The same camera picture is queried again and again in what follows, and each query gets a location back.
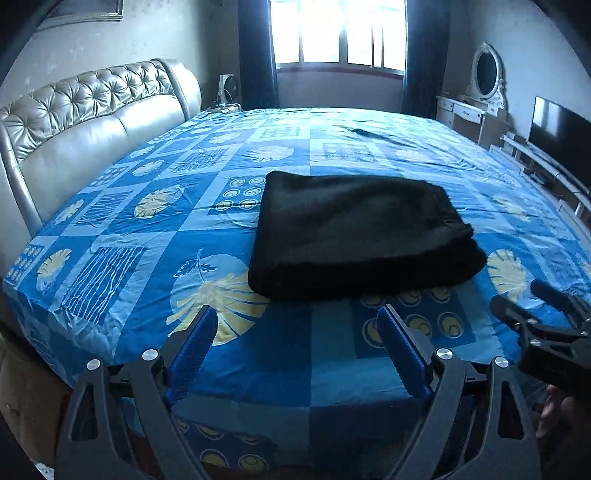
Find black flat television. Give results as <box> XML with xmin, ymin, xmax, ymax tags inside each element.
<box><xmin>526</xmin><ymin>96</ymin><xmax>591</xmax><ymax>192</ymax></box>

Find black pants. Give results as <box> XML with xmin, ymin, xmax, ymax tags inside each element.
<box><xmin>248</xmin><ymin>170</ymin><xmax>488</xmax><ymax>303</ymax></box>

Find bright window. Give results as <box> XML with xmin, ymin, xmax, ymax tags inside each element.
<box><xmin>269</xmin><ymin>0</ymin><xmax>407</xmax><ymax>75</ymax></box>

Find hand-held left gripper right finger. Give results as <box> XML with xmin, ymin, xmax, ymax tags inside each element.
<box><xmin>376</xmin><ymin>305</ymin><xmax>541</xmax><ymax>480</ymax></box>

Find dark curtain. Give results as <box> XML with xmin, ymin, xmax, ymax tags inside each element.
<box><xmin>401</xmin><ymin>0</ymin><xmax>451</xmax><ymax>120</ymax></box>
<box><xmin>238</xmin><ymin>0</ymin><xmax>280</xmax><ymax>110</ymax></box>

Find blue printed bed sheet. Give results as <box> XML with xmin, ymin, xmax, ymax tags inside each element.
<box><xmin>2</xmin><ymin>107</ymin><xmax>591</xmax><ymax>480</ymax></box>

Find white oval vanity mirror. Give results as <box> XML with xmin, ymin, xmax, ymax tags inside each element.
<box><xmin>465</xmin><ymin>41</ymin><xmax>506</xmax><ymax>109</ymax></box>

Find person's right hand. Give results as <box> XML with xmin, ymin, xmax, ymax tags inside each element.
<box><xmin>537</xmin><ymin>387</ymin><xmax>591</xmax><ymax>462</ymax></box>

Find beige tufted leather headboard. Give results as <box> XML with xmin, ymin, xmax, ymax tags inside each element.
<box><xmin>0</xmin><ymin>58</ymin><xmax>202</xmax><ymax>278</ymax></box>

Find framed wall picture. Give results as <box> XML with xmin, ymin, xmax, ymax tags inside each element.
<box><xmin>37</xmin><ymin>0</ymin><xmax>124</xmax><ymax>31</ymax></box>

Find white television stand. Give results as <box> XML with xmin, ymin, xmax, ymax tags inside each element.
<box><xmin>501</xmin><ymin>134</ymin><xmax>591</xmax><ymax>217</ymax></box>

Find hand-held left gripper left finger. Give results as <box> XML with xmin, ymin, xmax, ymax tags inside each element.
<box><xmin>55</xmin><ymin>305</ymin><xmax>219</xmax><ymax>480</ymax></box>

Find white dressing table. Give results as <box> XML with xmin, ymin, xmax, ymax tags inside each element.
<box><xmin>436</xmin><ymin>95</ymin><xmax>509</xmax><ymax>148</ymax></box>

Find small white fan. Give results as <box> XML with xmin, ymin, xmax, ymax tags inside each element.
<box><xmin>218</xmin><ymin>74</ymin><xmax>242</xmax><ymax>108</ymax></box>

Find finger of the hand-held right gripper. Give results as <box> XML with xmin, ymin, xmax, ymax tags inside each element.
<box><xmin>489</xmin><ymin>295</ymin><xmax>573</xmax><ymax>344</ymax></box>
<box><xmin>531</xmin><ymin>279</ymin><xmax>591</xmax><ymax>324</ymax></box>

